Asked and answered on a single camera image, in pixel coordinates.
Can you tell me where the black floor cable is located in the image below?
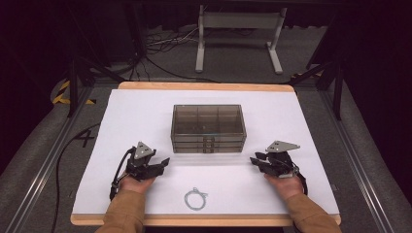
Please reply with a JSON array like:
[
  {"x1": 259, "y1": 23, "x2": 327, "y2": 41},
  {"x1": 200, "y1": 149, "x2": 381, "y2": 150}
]
[{"x1": 51, "y1": 121, "x2": 102, "y2": 233}]

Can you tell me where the clear brown plastic drawer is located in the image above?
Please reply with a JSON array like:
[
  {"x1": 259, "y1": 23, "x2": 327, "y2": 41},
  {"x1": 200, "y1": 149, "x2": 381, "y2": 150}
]
[
  {"x1": 171, "y1": 133, "x2": 247, "y2": 144},
  {"x1": 173, "y1": 147, "x2": 244, "y2": 154},
  {"x1": 172, "y1": 141, "x2": 245, "y2": 149}
]

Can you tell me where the bundle of floor cables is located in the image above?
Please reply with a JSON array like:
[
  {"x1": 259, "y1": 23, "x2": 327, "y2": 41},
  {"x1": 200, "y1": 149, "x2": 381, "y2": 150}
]
[{"x1": 141, "y1": 24, "x2": 222, "y2": 84}]

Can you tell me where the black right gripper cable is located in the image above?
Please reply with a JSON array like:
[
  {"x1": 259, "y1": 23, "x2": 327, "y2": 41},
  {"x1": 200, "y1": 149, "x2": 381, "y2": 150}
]
[{"x1": 291, "y1": 166, "x2": 309, "y2": 196}]

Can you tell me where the person's right hand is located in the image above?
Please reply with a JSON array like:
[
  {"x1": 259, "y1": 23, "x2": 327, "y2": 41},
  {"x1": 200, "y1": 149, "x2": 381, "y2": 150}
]
[{"x1": 263, "y1": 174, "x2": 305, "y2": 202}]

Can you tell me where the black metal stand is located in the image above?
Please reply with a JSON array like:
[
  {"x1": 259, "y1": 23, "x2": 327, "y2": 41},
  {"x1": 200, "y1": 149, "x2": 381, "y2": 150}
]
[
  {"x1": 65, "y1": 53, "x2": 126, "y2": 118},
  {"x1": 289, "y1": 57, "x2": 345, "y2": 121}
]

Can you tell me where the aluminium floor rail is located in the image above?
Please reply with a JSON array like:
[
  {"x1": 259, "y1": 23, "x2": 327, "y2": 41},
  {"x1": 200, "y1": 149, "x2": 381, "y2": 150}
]
[
  {"x1": 318, "y1": 89, "x2": 395, "y2": 233},
  {"x1": 5, "y1": 86, "x2": 95, "y2": 233}
]

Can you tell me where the yellow black hazard tape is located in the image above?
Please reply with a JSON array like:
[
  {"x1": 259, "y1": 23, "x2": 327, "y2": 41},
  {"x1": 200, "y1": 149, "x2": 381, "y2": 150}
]
[{"x1": 51, "y1": 80, "x2": 97, "y2": 106}]

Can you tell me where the person's left hand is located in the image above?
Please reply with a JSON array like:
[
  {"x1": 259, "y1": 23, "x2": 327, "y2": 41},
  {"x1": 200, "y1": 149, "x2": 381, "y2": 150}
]
[{"x1": 120, "y1": 175, "x2": 156, "y2": 195}]

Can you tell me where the white work board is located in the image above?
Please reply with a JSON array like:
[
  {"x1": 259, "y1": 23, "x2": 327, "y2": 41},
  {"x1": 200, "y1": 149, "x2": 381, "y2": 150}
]
[{"x1": 71, "y1": 88, "x2": 341, "y2": 216}]

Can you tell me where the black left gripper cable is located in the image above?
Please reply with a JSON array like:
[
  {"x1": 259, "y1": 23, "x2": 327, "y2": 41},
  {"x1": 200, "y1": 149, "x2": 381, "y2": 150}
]
[{"x1": 109, "y1": 146, "x2": 137, "y2": 202}]

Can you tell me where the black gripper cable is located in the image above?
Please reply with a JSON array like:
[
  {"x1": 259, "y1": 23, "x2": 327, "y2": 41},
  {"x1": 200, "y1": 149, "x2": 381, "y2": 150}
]
[
  {"x1": 109, "y1": 146, "x2": 137, "y2": 202},
  {"x1": 291, "y1": 166, "x2": 309, "y2": 196}
]

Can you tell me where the grey metal stand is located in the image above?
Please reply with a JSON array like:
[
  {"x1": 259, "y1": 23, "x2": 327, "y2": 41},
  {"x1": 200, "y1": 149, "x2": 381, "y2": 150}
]
[{"x1": 194, "y1": 4, "x2": 289, "y2": 76}]

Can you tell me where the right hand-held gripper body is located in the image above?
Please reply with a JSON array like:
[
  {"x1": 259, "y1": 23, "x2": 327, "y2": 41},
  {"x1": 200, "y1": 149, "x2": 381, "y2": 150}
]
[{"x1": 265, "y1": 140, "x2": 301, "y2": 180}]

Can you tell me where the clear brown drawer cabinet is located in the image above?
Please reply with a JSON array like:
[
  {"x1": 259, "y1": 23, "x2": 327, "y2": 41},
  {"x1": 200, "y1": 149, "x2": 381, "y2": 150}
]
[{"x1": 170, "y1": 103, "x2": 248, "y2": 154}]

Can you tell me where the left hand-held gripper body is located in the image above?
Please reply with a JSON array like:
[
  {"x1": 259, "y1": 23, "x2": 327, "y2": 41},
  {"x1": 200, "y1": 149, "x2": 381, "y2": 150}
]
[{"x1": 125, "y1": 141, "x2": 157, "y2": 182}]

